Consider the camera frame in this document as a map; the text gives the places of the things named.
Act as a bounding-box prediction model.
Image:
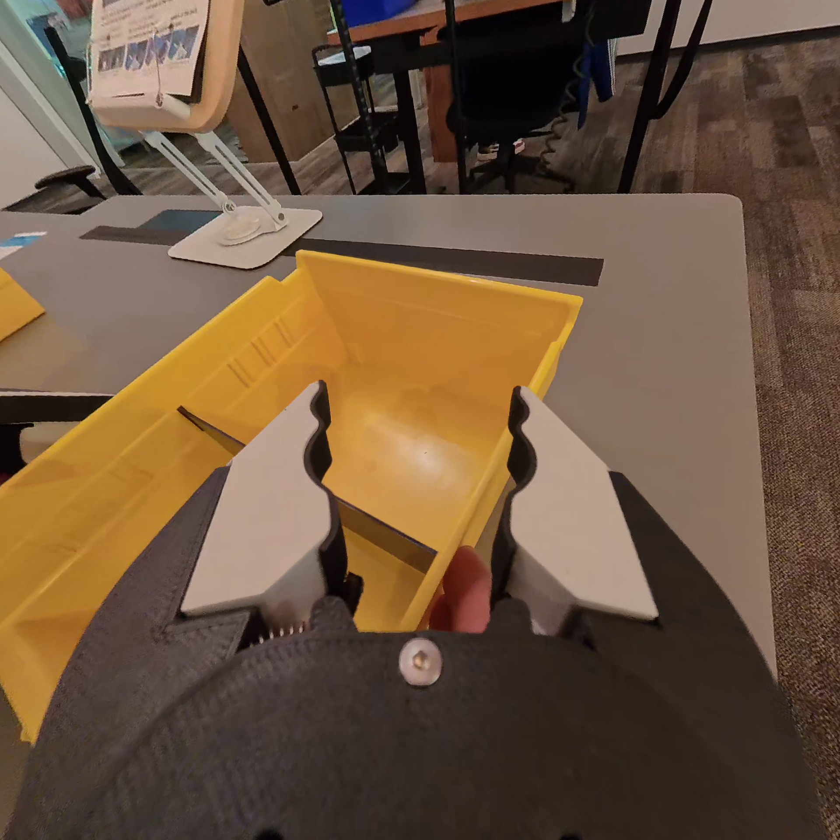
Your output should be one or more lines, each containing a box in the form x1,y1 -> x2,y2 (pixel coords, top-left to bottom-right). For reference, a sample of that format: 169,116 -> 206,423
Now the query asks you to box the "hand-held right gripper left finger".
179,379 -> 349,621

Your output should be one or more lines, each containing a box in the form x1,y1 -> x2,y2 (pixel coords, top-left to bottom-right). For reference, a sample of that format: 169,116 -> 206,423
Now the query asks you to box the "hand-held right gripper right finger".
491,386 -> 660,636

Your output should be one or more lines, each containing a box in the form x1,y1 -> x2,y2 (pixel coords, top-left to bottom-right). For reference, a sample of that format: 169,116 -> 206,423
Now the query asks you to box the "person's right hand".
430,546 -> 493,634

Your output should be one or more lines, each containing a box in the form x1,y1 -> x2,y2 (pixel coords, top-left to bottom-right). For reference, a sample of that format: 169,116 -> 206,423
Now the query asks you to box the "long yellow plastic bin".
0,249 -> 584,742

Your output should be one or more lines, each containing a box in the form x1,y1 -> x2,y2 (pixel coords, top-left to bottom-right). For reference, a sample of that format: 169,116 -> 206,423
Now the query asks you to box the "black object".
0,390 -> 116,487

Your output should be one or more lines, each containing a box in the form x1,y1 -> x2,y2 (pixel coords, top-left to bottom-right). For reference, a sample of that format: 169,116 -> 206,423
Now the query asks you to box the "long black tape strip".
282,238 -> 605,287

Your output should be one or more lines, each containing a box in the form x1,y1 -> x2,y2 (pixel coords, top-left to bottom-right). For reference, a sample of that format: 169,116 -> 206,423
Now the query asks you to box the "white stand with beige board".
88,0 -> 324,270

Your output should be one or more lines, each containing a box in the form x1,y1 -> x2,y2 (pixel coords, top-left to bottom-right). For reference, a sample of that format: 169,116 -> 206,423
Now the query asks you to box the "dark blue tape patch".
134,210 -> 221,231

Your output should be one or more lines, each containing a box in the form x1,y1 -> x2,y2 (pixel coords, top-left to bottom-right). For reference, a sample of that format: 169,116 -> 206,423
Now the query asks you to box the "short black tape strip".
80,225 -> 211,247

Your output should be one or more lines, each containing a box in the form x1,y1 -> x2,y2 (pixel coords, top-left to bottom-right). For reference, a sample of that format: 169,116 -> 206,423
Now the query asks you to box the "blue white sticker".
0,231 -> 48,261

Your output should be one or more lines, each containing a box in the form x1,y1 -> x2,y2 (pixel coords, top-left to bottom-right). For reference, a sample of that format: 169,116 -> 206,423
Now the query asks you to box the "black metal leg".
617,0 -> 716,193
235,46 -> 303,196

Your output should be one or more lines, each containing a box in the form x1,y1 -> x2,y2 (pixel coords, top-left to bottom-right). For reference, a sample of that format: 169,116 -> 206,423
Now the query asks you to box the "black armrest office chair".
3,26 -> 142,214

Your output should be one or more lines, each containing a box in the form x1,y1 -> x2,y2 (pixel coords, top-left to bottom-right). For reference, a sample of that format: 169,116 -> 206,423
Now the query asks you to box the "black mesh office chair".
436,0 -> 592,194

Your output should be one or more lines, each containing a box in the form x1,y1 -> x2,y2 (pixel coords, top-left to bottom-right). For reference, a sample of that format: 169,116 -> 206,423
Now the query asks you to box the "wooden cabinet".
226,0 -> 368,161

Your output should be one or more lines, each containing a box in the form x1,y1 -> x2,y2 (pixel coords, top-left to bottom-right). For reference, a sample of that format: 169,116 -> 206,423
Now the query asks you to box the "blue cloth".
577,39 -> 618,129

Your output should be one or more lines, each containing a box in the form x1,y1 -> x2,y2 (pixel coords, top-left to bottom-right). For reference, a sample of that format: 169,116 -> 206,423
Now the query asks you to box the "printed paper sheet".
92,0 -> 211,99

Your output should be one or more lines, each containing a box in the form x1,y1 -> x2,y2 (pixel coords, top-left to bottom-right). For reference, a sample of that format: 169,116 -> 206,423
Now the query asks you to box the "wooden desk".
328,0 -> 565,165

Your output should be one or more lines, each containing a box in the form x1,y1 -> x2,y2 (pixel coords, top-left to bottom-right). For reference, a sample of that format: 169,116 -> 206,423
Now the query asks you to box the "black coiled cable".
538,39 -> 592,178

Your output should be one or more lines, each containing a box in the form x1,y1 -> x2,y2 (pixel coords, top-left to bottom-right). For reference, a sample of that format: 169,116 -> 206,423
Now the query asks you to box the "black wire cart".
311,0 -> 427,194

